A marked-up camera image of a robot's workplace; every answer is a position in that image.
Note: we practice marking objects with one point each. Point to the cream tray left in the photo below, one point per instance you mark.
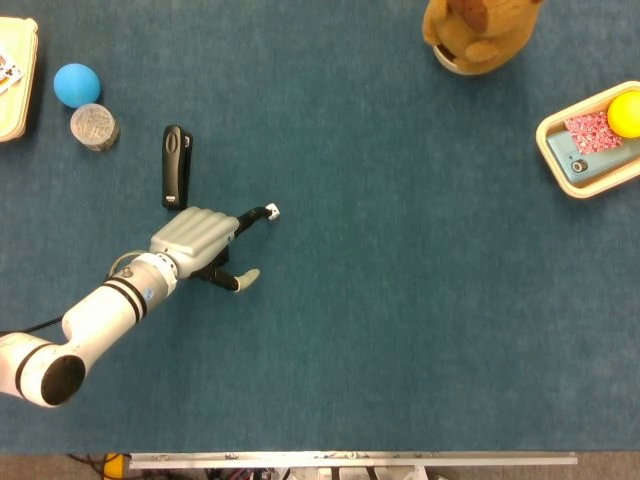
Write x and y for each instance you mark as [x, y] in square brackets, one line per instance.
[17, 115]

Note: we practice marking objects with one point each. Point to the blue felt table cover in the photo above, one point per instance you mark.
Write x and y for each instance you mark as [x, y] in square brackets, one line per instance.
[400, 300]

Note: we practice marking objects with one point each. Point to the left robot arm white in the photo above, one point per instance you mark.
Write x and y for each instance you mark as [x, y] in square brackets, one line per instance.
[100, 310]

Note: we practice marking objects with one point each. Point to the clear round jar of clips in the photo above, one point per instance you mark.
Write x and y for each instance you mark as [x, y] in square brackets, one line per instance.
[93, 126]

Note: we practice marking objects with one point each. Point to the yellow ball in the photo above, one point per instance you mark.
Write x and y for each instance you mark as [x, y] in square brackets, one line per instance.
[626, 115]

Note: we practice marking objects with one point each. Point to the light blue phone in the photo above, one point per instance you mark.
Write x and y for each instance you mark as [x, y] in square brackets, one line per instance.
[600, 162]

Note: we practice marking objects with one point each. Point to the blue ball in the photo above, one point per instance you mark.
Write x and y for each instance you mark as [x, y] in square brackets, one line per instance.
[76, 85]

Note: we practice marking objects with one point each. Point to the white die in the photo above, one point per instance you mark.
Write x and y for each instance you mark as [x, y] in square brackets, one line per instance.
[274, 212]

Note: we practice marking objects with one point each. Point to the cream open plastic tray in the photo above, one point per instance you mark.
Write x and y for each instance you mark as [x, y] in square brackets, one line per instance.
[547, 160]

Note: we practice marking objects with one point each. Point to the left robot hand grey black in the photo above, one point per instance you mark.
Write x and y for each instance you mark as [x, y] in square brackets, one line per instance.
[197, 235]

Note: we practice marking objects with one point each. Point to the playing card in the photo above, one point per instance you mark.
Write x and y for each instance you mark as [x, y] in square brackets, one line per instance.
[9, 70]

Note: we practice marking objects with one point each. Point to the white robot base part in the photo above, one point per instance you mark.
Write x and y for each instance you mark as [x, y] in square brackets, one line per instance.
[350, 474]

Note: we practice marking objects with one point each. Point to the yellow plastic object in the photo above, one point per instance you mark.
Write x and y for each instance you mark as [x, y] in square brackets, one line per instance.
[116, 466]

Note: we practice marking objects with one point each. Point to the white bowl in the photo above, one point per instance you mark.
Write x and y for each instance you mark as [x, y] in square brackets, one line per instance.
[445, 62]

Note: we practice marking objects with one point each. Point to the black stapler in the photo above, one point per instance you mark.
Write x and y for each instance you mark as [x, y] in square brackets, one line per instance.
[174, 165]

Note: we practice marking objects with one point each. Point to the brown plush toy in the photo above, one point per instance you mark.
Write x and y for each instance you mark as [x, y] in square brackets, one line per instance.
[480, 30]

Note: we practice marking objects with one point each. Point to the aluminium frame rail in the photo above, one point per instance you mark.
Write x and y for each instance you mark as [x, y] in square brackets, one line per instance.
[350, 459]

